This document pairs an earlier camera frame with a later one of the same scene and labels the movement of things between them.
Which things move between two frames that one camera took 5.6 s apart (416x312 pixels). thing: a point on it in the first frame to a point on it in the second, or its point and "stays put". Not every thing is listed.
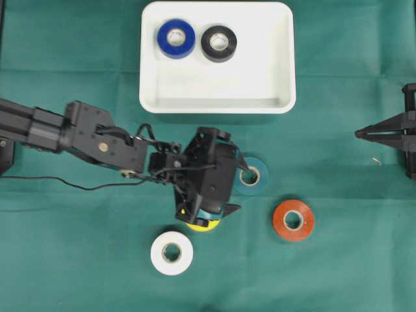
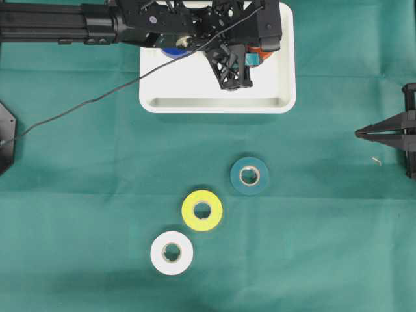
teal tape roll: x=255 y=180 stays put
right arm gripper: x=398 y=130 stays put
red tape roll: x=293 y=220 to x=264 y=55
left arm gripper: x=205 y=190 to x=232 y=33
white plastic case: x=260 y=77 stays put
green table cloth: x=334 y=230 stays put
